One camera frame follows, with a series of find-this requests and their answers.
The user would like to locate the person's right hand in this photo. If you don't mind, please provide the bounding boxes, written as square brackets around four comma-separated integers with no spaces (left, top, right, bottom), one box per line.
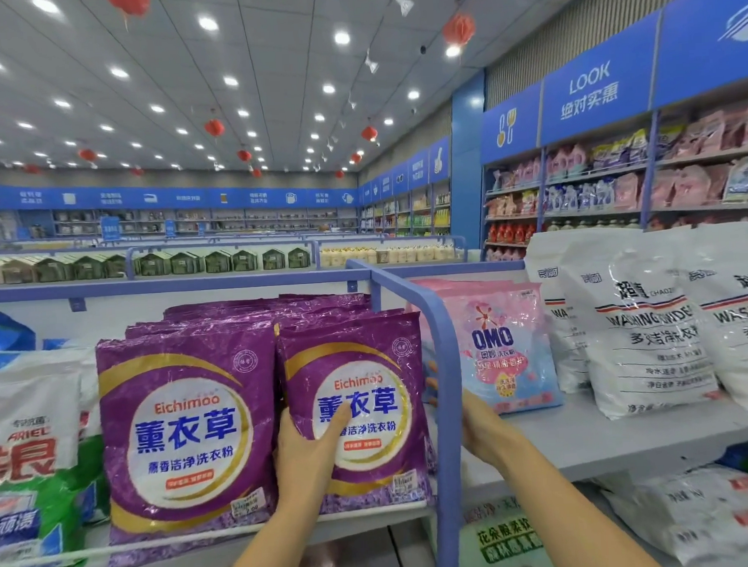
[424,354,524,474]

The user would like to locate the person's left hand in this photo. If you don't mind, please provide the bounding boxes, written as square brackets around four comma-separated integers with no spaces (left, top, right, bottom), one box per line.
[270,400,362,513]

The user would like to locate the pale blue detergent bag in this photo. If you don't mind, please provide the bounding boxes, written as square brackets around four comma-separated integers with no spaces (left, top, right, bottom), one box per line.
[405,271,565,421]

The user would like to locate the purple detergent bag gold oval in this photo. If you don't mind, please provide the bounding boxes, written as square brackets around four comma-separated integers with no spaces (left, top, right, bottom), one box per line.
[94,313,291,567]
[125,290,376,346]
[276,308,436,519]

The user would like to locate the grey shelf with blue frame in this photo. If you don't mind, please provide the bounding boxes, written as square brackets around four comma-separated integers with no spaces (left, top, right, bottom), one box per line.
[0,238,748,567]

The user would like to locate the panda green detergent bag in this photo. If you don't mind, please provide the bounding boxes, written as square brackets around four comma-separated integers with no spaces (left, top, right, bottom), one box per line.
[451,436,748,567]

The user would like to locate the white green detergent bag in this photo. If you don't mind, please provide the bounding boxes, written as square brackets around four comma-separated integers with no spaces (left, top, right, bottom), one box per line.
[0,357,111,567]

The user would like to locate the blue detergent bag green band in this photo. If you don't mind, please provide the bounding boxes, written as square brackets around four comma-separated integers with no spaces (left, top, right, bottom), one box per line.
[0,310,41,375]

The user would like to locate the person's right forearm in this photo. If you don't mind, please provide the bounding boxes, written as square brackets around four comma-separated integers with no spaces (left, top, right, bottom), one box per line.
[476,438,663,567]

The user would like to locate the person's left forearm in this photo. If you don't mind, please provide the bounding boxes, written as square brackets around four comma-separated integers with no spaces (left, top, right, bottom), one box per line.
[207,488,346,567]

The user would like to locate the row of pale bottles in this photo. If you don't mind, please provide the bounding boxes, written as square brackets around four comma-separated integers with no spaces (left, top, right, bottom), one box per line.
[319,236,457,270]

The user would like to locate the row of green boxes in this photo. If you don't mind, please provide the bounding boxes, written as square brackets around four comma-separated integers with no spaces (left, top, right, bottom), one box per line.
[0,239,316,287]

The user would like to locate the blue sign with utensil icons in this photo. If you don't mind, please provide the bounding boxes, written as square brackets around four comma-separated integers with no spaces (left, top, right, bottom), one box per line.
[476,81,549,167]

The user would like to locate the blue sign white lettering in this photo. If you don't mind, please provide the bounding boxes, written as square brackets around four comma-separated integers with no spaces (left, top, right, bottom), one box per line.
[533,15,669,149]

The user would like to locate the hanging red lanterns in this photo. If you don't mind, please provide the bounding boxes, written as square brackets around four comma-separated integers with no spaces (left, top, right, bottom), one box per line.
[0,0,486,195]

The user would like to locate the ceiling spotlights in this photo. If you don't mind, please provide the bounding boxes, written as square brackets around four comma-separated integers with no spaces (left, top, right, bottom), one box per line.
[0,0,468,157]

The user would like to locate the blue sign with bowl icon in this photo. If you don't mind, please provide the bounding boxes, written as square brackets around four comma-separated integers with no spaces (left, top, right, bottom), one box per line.
[649,0,748,112]

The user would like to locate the far wall racks with goods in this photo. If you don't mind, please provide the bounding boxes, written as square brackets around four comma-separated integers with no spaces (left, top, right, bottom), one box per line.
[0,182,456,259]

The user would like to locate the wall rack with pink goods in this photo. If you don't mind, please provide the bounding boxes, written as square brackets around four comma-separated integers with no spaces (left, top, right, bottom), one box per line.
[475,98,748,267]

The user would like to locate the blue wall sign band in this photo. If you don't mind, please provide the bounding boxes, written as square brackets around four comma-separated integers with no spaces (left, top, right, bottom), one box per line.
[0,136,457,227]

